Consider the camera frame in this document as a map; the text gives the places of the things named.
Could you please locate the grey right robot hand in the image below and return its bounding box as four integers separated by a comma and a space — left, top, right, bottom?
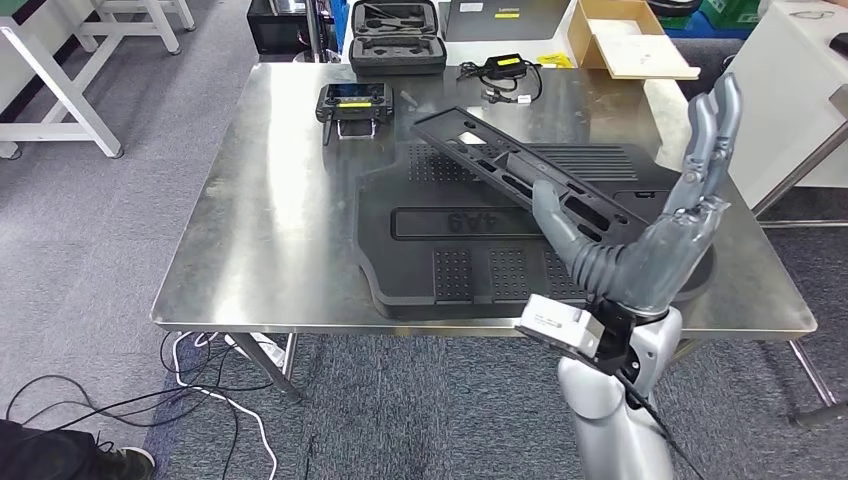
531, 72, 743, 317

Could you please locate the long black plastic panel part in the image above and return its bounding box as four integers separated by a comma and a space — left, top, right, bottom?
410, 107, 652, 248

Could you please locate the stainless steel workbench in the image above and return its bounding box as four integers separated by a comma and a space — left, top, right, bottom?
150, 62, 839, 409
751, 82, 848, 430

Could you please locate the white cabinet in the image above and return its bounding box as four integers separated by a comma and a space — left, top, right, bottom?
725, 0, 848, 211

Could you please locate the brown cardboard box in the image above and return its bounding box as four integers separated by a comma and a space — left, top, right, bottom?
568, 0, 702, 81

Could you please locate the large grey moulded panel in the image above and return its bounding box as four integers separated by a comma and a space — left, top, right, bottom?
354, 142, 717, 324

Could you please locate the black power adapter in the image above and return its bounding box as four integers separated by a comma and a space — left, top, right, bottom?
457, 54, 545, 106

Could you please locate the green box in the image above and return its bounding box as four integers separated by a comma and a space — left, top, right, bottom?
698, 0, 763, 29

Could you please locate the black laptop box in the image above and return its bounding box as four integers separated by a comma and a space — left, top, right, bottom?
445, 0, 573, 43

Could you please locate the black hard carry case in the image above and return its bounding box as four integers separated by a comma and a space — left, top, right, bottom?
349, 0, 449, 77

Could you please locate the black remote controller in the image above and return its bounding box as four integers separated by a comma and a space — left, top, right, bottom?
315, 82, 396, 147

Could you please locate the white power strip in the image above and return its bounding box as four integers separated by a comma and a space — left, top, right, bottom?
225, 333, 287, 370

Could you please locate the black cabinet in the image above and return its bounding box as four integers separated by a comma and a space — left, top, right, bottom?
246, 0, 333, 56

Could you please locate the person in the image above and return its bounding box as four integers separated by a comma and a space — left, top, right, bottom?
0, 420, 158, 480

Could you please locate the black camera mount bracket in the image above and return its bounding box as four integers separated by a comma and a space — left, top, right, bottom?
582, 301, 643, 380

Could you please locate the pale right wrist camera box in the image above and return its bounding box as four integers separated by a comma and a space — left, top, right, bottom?
516, 294, 605, 354

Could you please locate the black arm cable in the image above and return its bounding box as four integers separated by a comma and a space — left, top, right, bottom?
616, 369, 708, 480

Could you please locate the white floor cable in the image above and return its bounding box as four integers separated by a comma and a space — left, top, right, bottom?
173, 331, 280, 480

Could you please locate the black floor cable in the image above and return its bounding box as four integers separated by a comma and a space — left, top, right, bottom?
5, 331, 314, 480

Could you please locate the white frame table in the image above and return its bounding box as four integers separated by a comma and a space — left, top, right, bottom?
0, 0, 197, 161

